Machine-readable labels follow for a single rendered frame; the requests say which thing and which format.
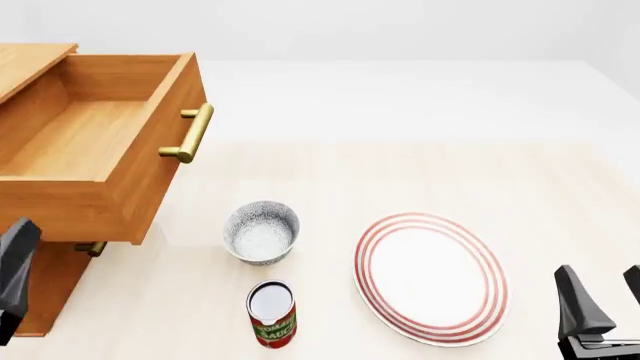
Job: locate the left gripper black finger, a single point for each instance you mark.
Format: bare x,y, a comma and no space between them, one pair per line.
18,262

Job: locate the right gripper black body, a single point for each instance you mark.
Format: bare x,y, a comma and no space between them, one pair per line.
605,348

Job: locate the wooden cabinet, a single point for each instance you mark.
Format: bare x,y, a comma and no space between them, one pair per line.
55,285

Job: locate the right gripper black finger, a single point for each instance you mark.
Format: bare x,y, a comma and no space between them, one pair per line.
580,307
635,282

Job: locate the tomato sauce tin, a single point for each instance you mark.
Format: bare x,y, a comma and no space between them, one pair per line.
274,324

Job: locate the white plate with red rings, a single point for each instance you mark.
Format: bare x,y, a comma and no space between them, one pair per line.
431,280

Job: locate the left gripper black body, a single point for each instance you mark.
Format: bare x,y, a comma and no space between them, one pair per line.
8,327

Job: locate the speckled grey patterned bowl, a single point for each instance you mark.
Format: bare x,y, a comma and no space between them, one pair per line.
260,235

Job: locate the open wooden drawer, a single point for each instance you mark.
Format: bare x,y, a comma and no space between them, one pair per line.
85,142

